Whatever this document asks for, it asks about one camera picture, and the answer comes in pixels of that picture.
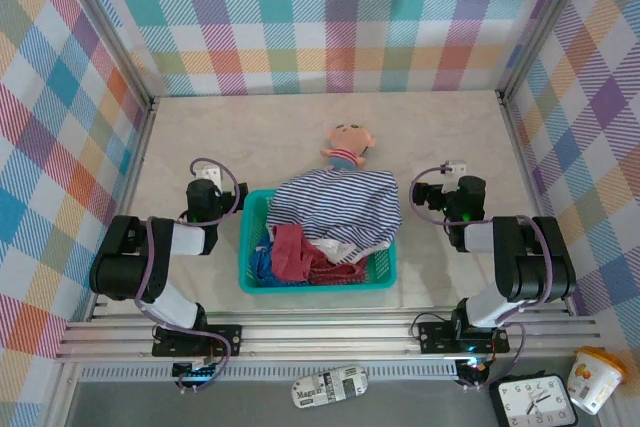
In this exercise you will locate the teal plastic mesh basket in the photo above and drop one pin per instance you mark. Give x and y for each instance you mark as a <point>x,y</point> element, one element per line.
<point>252,227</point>

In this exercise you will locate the red tank top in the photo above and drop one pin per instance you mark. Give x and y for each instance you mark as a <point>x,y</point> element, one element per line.
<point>290,252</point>

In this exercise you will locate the blue white striped tank top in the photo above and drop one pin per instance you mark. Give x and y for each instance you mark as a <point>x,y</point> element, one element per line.
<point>340,202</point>

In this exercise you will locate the plush boy doll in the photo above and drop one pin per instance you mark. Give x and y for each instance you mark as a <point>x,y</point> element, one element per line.
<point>347,139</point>

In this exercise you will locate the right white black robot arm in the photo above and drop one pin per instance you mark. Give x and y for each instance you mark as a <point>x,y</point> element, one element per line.
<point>530,267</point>

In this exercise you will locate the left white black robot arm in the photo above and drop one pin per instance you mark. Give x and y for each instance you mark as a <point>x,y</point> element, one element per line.
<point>120,257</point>

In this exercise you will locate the small black controller board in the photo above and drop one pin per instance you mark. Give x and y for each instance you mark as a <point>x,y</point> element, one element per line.
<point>192,372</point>
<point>475,369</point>

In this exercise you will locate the black square alarm clock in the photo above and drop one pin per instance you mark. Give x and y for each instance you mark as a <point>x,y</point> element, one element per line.
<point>532,399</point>

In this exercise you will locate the white yellow paper cup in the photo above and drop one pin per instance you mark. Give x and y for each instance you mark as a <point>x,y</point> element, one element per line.
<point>592,382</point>

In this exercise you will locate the newspaper print pencil case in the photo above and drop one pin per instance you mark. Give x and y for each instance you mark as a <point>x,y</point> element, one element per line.
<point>330,387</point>

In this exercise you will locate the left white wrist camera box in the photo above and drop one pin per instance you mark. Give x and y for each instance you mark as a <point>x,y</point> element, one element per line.
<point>207,173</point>

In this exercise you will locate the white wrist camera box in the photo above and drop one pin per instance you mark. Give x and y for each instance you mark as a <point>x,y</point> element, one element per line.
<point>457,167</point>
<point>207,173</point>

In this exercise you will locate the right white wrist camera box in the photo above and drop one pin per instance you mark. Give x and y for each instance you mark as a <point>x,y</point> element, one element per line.
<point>457,167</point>

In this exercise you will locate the aluminium side rail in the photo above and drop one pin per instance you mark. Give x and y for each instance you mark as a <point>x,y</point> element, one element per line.
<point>136,172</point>
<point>525,172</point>

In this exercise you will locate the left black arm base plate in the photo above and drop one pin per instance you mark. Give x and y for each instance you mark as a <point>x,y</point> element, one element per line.
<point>227,339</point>

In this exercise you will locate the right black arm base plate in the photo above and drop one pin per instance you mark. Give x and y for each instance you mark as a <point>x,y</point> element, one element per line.
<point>435,337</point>

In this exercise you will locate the aluminium mounting rail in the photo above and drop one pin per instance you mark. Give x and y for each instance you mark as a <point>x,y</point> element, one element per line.
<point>325,339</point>

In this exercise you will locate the aluminium frame post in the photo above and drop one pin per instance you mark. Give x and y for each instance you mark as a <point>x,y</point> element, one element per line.
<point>542,22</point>
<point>112,34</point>

